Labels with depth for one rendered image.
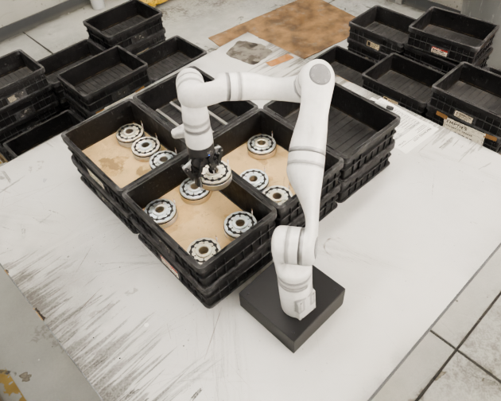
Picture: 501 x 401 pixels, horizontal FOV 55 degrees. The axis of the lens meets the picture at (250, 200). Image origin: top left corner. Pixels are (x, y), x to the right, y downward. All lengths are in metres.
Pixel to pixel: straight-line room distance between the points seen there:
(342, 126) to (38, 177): 1.19
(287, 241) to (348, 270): 0.49
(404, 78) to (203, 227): 1.78
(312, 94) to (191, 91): 0.29
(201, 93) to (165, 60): 1.98
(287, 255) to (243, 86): 0.42
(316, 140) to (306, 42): 2.82
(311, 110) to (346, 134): 0.64
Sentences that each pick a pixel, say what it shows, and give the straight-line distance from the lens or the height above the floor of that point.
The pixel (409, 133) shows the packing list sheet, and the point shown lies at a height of 0.70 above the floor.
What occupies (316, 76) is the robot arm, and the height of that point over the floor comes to 1.32.
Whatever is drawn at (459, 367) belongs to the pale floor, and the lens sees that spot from 2.31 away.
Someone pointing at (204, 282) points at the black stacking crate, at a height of 0.84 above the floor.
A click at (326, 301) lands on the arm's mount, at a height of 0.78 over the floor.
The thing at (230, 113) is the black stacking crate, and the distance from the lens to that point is 1.93.
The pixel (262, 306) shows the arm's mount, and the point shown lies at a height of 0.77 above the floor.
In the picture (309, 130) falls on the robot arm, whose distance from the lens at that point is 1.19.
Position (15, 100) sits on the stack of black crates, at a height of 0.49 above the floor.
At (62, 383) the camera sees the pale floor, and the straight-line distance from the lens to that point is 2.34.
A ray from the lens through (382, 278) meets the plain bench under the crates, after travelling 1.59.
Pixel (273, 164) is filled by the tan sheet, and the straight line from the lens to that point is 1.70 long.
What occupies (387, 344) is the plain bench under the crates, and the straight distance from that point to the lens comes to 1.48.
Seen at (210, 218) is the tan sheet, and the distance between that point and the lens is 1.55.
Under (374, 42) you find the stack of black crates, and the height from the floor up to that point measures 0.42.
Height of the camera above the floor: 2.01
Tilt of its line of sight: 48 degrees down
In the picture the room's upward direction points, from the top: 4 degrees counter-clockwise
